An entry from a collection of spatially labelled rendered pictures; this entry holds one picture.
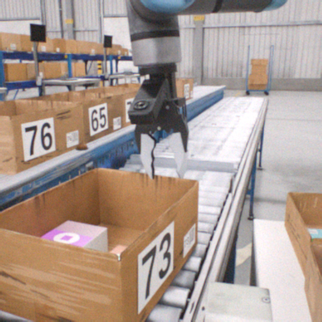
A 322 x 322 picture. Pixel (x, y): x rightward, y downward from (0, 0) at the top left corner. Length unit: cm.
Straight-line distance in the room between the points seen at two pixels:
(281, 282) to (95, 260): 42
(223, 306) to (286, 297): 13
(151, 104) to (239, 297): 41
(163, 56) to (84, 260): 36
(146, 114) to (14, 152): 60
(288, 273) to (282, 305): 12
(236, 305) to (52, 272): 34
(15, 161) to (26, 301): 50
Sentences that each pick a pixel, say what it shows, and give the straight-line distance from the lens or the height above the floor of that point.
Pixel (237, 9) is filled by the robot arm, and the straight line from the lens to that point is 61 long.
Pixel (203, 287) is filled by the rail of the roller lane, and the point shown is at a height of 74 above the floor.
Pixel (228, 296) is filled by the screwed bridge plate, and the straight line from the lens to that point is 78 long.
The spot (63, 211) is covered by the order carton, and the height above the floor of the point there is 85.
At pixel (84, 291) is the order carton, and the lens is 64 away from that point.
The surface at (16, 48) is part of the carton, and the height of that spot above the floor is 144.
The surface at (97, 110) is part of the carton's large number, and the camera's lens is 154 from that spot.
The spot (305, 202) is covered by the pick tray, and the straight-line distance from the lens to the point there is 109.
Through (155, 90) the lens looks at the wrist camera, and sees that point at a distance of 65.
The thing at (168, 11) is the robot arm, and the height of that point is 126.
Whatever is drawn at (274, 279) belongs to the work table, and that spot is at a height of 75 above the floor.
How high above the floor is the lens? 120
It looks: 16 degrees down
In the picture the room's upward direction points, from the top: straight up
